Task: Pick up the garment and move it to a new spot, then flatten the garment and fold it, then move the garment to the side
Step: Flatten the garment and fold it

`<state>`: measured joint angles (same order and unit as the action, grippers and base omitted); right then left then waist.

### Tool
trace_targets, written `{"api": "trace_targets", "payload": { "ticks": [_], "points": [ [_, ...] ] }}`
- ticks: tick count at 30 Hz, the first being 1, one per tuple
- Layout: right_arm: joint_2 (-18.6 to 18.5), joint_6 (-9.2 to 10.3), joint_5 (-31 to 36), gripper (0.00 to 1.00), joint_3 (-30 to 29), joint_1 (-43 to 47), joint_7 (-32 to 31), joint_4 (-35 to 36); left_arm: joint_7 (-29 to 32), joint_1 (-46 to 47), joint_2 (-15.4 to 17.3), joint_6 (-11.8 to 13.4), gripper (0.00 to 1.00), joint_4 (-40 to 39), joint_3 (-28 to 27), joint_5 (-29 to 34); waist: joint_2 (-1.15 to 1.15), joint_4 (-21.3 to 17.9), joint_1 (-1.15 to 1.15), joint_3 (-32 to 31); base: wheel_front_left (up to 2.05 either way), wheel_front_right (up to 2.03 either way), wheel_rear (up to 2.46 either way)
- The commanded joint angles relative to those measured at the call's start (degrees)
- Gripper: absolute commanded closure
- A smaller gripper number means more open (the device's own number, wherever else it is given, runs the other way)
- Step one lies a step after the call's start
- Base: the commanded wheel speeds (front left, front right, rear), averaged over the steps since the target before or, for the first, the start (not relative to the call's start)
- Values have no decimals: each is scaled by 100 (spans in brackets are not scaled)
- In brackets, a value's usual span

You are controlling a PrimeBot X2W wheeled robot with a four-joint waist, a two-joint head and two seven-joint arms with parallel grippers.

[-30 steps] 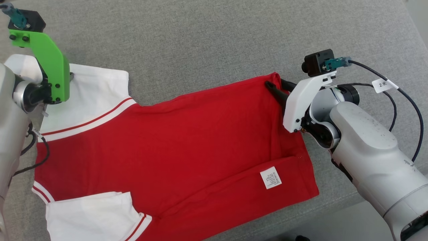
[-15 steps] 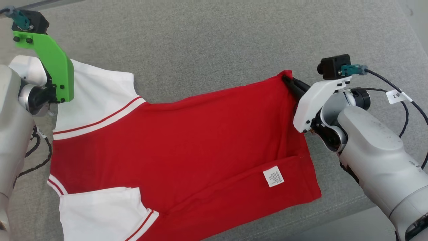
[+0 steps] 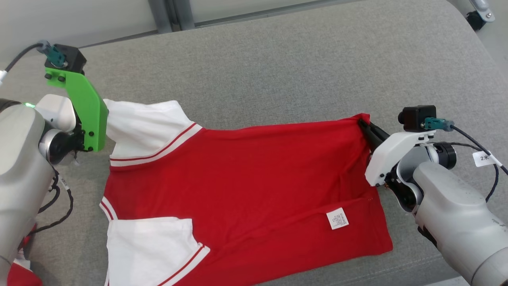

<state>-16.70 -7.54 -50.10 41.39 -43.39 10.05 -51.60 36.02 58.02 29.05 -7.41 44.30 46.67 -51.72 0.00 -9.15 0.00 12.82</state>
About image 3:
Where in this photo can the grey partition post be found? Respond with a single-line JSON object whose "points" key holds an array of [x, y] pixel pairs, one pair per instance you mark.
{"points": [[160, 16], [184, 14]]}

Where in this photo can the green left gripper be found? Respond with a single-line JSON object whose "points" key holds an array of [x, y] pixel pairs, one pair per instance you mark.
{"points": [[89, 115]]}

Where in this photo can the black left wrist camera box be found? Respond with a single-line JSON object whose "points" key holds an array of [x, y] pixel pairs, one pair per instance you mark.
{"points": [[71, 59]]}

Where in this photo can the red t-shirt white sleeves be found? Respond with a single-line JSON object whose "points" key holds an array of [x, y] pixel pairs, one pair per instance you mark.
{"points": [[238, 171]]}

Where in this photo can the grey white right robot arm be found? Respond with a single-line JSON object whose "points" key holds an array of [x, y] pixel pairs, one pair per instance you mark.
{"points": [[456, 206]]}

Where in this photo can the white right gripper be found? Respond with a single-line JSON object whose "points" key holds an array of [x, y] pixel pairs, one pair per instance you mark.
{"points": [[387, 155]]}

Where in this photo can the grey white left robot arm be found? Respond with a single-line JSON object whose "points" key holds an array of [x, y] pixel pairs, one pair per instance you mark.
{"points": [[20, 159]]}

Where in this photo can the red shorts white stripe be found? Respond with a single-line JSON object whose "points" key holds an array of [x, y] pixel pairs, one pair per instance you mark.
{"points": [[24, 276]]}

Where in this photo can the grey partition base rail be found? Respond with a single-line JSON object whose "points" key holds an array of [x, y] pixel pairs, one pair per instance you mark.
{"points": [[258, 15], [119, 38]]}

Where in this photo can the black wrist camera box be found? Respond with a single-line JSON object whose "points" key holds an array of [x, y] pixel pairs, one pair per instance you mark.
{"points": [[71, 59], [416, 118]]}

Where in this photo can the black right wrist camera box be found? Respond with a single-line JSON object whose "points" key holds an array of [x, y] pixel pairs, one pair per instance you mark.
{"points": [[416, 118]]}

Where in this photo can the black caster wheel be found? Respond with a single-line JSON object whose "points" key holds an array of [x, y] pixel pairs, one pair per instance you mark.
{"points": [[475, 20]]}

